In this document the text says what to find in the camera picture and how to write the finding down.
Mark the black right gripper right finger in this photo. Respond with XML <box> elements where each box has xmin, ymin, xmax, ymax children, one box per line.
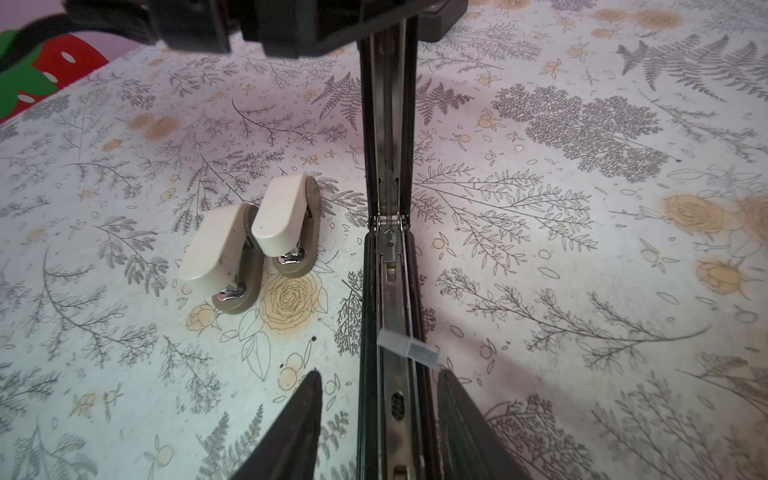
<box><xmin>437</xmin><ymin>369</ymin><xmax>530</xmax><ymax>480</ymax></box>

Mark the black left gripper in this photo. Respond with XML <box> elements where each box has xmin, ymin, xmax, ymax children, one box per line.
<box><xmin>148</xmin><ymin>0</ymin><xmax>468</xmax><ymax>59</ymax></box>

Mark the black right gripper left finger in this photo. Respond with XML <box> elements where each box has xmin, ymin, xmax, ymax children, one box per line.
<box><xmin>232</xmin><ymin>370</ymin><xmax>323</xmax><ymax>480</ymax></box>

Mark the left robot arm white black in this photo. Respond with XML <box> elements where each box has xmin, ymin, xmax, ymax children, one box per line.
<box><xmin>1</xmin><ymin>0</ymin><xmax>468</xmax><ymax>71</ymax></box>

